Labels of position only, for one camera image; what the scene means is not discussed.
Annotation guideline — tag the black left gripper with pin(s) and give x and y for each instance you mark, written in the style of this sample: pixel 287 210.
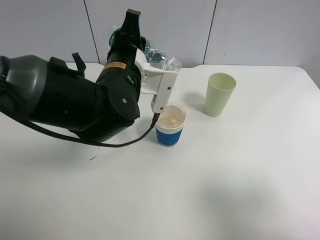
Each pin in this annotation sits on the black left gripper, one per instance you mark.
pixel 124 44

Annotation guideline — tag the clear plastic water bottle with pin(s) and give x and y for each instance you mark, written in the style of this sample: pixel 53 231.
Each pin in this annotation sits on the clear plastic water bottle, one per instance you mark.
pixel 154 56

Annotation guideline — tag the blue sleeved paper cup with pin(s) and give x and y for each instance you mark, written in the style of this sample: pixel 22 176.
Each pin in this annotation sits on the blue sleeved paper cup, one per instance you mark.
pixel 170 124

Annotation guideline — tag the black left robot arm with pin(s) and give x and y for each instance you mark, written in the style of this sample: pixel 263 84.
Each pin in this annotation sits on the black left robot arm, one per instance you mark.
pixel 36 92

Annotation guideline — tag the pale green plastic cup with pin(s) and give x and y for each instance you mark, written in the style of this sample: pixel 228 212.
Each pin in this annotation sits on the pale green plastic cup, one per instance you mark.
pixel 219 90

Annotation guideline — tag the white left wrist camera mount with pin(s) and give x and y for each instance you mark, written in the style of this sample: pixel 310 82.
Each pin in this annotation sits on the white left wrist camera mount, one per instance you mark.
pixel 155 81

